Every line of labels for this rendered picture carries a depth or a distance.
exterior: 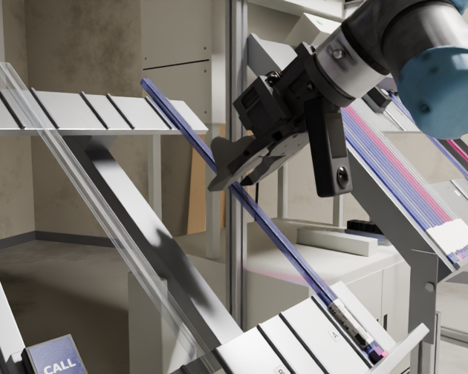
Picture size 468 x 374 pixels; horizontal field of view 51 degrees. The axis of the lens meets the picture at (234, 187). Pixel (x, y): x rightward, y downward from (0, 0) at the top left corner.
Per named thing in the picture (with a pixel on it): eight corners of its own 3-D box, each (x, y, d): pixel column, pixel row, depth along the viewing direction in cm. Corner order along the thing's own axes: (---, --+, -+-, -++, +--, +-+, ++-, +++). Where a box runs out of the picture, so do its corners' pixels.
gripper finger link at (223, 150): (193, 160, 66) (247, 119, 63) (214, 197, 64) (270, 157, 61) (181, 158, 63) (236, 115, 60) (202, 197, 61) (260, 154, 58)
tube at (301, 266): (379, 359, 56) (386, 354, 55) (375, 363, 55) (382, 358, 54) (146, 84, 76) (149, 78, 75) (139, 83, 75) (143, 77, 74)
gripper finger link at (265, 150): (236, 165, 63) (290, 126, 60) (243, 177, 63) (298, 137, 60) (220, 162, 59) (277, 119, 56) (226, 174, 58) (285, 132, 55)
